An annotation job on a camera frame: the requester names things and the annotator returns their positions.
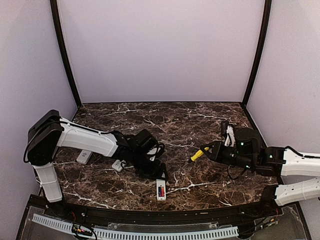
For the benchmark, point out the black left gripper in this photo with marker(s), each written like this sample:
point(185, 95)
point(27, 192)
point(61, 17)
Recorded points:
point(155, 171)

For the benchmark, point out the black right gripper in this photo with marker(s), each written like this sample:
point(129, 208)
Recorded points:
point(216, 153)

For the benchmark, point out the white button remote control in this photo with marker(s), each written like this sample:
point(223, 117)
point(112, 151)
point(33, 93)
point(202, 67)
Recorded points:
point(160, 182)

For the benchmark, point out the yellow handled screwdriver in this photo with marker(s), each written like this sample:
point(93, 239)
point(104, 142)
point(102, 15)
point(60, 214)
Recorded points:
point(197, 155)

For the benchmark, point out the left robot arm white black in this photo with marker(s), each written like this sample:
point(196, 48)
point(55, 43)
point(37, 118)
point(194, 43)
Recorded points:
point(52, 131)

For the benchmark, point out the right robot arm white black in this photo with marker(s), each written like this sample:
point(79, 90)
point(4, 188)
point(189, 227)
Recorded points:
point(245, 151)

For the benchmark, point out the white remote with barcode label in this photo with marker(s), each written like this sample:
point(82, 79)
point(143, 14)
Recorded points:
point(117, 166)

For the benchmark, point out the plain white slim remote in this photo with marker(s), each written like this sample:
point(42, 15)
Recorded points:
point(84, 157)

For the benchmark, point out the red blue battery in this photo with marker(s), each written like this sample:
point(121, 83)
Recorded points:
point(162, 191)

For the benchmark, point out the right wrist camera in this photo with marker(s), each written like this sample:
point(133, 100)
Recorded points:
point(227, 131)

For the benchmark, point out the white slotted cable duct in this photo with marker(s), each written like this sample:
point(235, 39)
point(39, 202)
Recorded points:
point(121, 231)

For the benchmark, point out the right black frame post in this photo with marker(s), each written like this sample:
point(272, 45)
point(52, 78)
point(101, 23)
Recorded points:
point(258, 52)

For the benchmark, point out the black frame post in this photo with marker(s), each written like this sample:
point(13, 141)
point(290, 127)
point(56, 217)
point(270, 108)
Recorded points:
point(63, 52)
point(258, 52)

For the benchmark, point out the left black frame post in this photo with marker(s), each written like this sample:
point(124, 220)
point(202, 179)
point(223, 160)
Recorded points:
point(63, 52)

